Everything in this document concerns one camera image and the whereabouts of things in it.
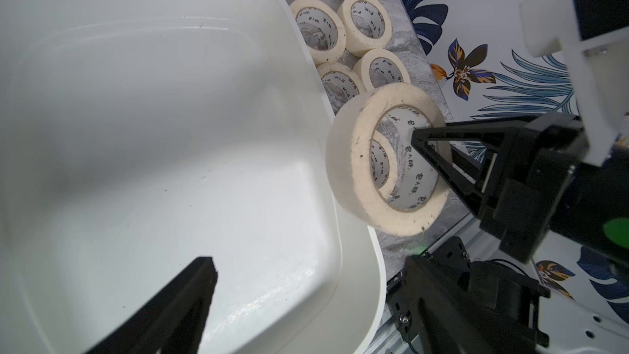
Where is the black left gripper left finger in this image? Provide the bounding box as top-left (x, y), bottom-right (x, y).
top-left (89, 257), bottom-right (218, 353)

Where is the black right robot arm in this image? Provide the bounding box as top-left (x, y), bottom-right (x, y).
top-left (387, 112), bottom-right (628, 353)

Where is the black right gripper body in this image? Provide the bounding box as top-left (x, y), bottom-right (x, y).
top-left (481, 112), bottom-right (588, 262)

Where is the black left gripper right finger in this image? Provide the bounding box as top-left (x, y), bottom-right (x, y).
top-left (402, 256), bottom-right (536, 353)

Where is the white plastic storage tray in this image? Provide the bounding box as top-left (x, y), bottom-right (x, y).
top-left (1, 0), bottom-right (384, 353)

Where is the cream masking tape roll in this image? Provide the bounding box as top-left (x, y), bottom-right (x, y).
top-left (326, 83), bottom-right (450, 236)
top-left (337, 0), bottom-right (392, 57)
top-left (317, 62), bottom-right (366, 114)
top-left (370, 131), bottom-right (398, 200)
top-left (290, 0), bottom-right (347, 66)
top-left (353, 49), bottom-right (411, 91)

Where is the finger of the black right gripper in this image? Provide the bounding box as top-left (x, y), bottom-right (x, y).
top-left (417, 144), bottom-right (496, 219)
top-left (410, 115), bottom-right (545, 150)

